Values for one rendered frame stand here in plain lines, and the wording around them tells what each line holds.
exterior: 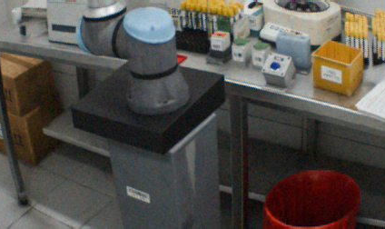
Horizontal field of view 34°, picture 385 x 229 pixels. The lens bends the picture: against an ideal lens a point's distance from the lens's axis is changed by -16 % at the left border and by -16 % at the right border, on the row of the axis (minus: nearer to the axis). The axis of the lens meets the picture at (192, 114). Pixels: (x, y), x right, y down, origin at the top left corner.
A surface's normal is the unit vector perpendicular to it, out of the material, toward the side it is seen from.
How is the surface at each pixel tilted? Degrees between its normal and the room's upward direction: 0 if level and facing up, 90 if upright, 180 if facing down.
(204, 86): 4
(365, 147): 90
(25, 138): 90
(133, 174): 90
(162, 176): 90
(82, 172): 0
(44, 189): 0
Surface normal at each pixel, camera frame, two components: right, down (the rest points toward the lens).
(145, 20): 0.01, -0.81
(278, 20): -0.65, 0.40
